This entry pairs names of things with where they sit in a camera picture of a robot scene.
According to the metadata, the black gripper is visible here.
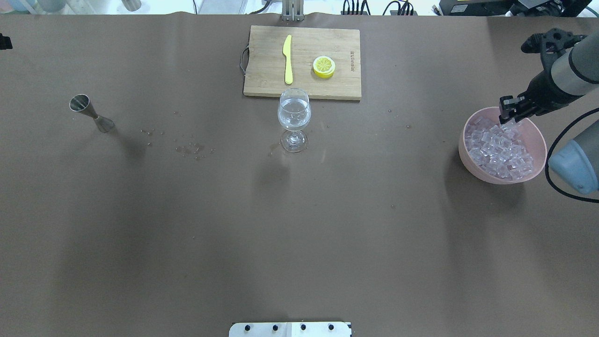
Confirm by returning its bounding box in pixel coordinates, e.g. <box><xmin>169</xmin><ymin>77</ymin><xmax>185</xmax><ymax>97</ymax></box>
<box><xmin>499</xmin><ymin>73</ymin><xmax>578</xmax><ymax>125</ymax></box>

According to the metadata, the steel jigger cup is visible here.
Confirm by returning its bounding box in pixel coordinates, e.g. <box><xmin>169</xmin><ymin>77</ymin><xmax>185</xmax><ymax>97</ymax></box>
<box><xmin>69</xmin><ymin>94</ymin><xmax>115</xmax><ymax>133</ymax></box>

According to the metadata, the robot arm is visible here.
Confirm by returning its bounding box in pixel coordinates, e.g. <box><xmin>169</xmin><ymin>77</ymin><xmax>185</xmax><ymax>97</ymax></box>
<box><xmin>499</xmin><ymin>28</ymin><xmax>599</xmax><ymax>203</ymax></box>

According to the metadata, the pile of clear ice cubes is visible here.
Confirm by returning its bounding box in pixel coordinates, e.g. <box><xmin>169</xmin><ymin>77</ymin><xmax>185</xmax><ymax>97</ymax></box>
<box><xmin>465</xmin><ymin>117</ymin><xmax>533</xmax><ymax>181</ymax></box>

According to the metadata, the clear wine glass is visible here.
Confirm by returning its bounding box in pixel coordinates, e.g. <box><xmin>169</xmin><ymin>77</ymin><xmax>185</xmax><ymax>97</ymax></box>
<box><xmin>278</xmin><ymin>88</ymin><xmax>312</xmax><ymax>153</ymax></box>

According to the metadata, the pink bowl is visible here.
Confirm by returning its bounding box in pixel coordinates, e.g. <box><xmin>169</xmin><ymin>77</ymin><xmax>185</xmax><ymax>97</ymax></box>
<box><xmin>458</xmin><ymin>107</ymin><xmax>548</xmax><ymax>185</ymax></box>

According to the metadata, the yellow lemon slice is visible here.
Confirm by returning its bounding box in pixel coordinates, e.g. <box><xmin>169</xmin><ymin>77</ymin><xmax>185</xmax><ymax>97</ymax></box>
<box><xmin>312</xmin><ymin>55</ymin><xmax>336</xmax><ymax>79</ymax></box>

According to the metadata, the yellow plastic knife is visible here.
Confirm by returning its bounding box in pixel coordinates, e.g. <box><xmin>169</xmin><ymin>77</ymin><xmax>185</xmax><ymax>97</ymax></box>
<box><xmin>282</xmin><ymin>35</ymin><xmax>293</xmax><ymax>85</ymax></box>

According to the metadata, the bamboo cutting board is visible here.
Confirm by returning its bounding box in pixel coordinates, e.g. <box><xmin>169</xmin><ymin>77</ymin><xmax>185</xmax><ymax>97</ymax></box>
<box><xmin>242</xmin><ymin>25</ymin><xmax>362</xmax><ymax>102</ymax></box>

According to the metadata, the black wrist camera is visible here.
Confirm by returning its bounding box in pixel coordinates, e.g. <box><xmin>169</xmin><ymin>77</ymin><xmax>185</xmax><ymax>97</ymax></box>
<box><xmin>0</xmin><ymin>34</ymin><xmax>13</xmax><ymax>51</ymax></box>
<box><xmin>520</xmin><ymin>28</ymin><xmax>587</xmax><ymax>68</ymax></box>

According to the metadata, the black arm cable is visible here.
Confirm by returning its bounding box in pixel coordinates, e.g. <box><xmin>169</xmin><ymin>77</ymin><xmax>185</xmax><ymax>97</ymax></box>
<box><xmin>545</xmin><ymin>108</ymin><xmax>599</xmax><ymax>204</ymax></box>

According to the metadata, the aluminium frame post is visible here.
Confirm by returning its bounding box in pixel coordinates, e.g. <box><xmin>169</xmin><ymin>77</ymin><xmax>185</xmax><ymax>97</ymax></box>
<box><xmin>282</xmin><ymin>0</ymin><xmax>305</xmax><ymax>22</ymax></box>

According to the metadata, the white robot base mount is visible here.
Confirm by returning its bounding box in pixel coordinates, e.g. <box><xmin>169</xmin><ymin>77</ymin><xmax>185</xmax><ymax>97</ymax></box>
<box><xmin>228</xmin><ymin>321</ymin><xmax>353</xmax><ymax>337</ymax></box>

